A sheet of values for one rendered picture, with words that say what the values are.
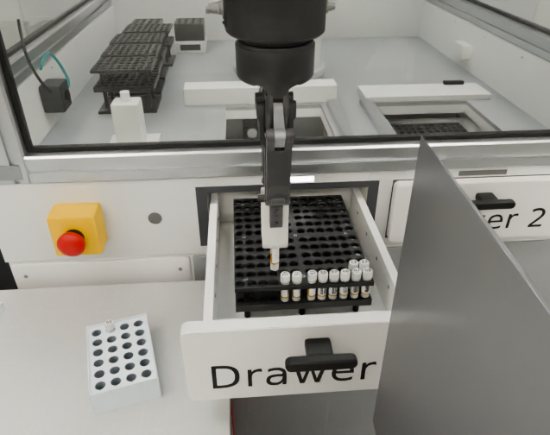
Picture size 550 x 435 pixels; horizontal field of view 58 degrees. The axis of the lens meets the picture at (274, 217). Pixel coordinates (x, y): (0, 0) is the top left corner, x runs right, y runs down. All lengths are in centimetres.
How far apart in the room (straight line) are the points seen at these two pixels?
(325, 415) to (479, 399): 86
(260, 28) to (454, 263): 25
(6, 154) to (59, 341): 28
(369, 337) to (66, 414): 39
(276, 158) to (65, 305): 50
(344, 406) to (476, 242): 88
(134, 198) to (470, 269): 58
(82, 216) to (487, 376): 61
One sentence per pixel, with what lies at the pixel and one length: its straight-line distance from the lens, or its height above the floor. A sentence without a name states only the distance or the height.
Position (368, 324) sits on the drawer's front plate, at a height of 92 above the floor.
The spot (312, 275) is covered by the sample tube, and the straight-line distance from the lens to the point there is 63.
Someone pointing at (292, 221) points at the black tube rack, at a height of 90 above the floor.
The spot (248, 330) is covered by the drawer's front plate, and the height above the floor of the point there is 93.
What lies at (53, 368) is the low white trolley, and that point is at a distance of 78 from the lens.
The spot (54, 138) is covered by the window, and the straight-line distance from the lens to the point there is 81.
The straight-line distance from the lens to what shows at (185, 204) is 80.
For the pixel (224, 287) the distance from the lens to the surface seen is 73.
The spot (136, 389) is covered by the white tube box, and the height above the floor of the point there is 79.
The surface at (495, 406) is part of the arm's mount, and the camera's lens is 34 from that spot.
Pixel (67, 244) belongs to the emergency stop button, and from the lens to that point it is 79.
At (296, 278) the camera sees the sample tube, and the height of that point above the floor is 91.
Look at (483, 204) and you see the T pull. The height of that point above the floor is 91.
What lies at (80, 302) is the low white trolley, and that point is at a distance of 87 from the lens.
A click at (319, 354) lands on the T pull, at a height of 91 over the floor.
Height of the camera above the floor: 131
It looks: 32 degrees down
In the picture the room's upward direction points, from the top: straight up
